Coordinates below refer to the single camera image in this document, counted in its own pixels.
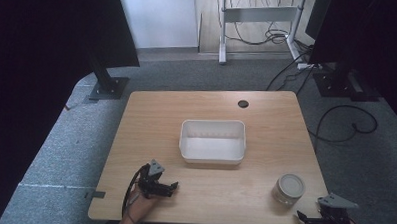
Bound person's left hand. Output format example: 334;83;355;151
125;185;162;224

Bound looped black floor cable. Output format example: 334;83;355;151
307;103;380;145

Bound bundle of black cables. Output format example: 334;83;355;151
226;0;293;47

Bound black curtain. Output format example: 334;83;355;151
301;0;397;132
0;0;143;224

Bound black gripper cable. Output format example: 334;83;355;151
121;162;151;222

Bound long black floor cable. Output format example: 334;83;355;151
264;48;315;97

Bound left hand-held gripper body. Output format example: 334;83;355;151
136;158;166;199

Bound white power strip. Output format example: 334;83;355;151
296;62;323;71

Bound white desk frame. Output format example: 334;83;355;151
217;0;308;69

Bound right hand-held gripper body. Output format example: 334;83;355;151
316;192;361;224

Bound white plastic bin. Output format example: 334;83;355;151
178;117;247;167

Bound black table bracket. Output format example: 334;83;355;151
83;189;107;201

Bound black metal stand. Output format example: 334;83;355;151
311;60;382;103
85;44;132;103

